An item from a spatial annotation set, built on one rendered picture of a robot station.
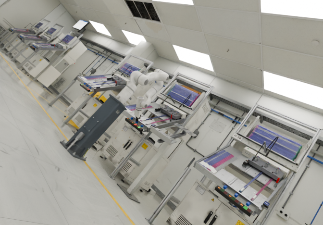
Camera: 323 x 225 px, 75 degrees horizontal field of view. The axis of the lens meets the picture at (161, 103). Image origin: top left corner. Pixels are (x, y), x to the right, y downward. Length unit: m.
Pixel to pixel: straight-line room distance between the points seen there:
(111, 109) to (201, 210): 1.39
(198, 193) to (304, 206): 2.05
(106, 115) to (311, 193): 3.29
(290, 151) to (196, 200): 1.14
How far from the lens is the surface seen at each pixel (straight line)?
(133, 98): 4.27
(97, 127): 2.25
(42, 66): 6.82
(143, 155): 2.89
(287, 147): 2.73
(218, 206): 2.43
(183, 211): 2.50
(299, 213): 4.08
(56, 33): 8.25
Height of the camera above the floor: 0.47
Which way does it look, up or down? 13 degrees up
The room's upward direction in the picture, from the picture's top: 41 degrees clockwise
